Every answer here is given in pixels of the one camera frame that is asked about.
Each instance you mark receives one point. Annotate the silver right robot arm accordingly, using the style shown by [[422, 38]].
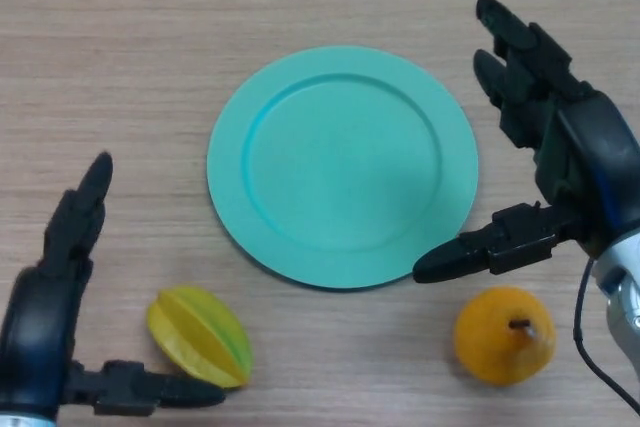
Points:
[[625, 297]]

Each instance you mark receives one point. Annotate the orange pear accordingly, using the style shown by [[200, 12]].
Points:
[[500, 342]]

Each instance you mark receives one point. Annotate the yellow starfruit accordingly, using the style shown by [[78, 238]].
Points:
[[200, 337]]

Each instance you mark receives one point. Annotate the green round plate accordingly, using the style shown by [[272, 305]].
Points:
[[340, 167]]

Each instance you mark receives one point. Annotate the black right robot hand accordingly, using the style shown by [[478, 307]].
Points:
[[585, 157]]

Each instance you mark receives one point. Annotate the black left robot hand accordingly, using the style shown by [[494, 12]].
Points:
[[35, 327]]

